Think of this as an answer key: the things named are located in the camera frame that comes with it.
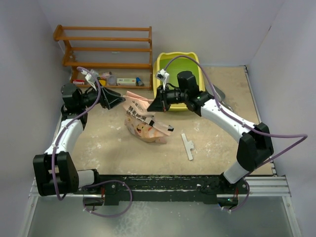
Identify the yellow green litter box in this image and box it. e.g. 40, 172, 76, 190
153, 52, 205, 97

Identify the white rectangular box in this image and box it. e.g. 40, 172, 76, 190
117, 78, 136, 86

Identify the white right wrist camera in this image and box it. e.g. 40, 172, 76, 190
155, 69, 170, 85

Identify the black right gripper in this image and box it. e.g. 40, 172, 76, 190
147, 84, 188, 113

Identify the pink cat litter bag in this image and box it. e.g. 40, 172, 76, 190
122, 91, 174, 144

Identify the grey metal litter scoop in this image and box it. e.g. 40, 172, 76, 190
214, 85, 234, 112

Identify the yellow sponge block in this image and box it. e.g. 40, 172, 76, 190
99, 79, 106, 86

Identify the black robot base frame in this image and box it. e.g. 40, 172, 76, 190
78, 175, 250, 206

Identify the white bag sealing clip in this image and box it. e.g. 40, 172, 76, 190
181, 133, 195, 161

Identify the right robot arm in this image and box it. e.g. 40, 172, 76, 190
147, 69, 274, 193

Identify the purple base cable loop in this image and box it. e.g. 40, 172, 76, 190
82, 180, 134, 219

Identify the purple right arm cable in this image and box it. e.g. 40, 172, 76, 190
162, 55, 309, 178

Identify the clear plastic cup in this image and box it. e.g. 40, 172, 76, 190
107, 75, 117, 86

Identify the red white small box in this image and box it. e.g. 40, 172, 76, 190
72, 79, 85, 85

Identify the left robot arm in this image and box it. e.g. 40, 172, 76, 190
33, 83, 125, 198

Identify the blue grey bottle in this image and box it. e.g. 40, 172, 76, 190
136, 77, 144, 86

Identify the wooden shelf rack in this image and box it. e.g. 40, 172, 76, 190
53, 25, 153, 89

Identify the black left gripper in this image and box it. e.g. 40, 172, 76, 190
78, 80, 125, 110

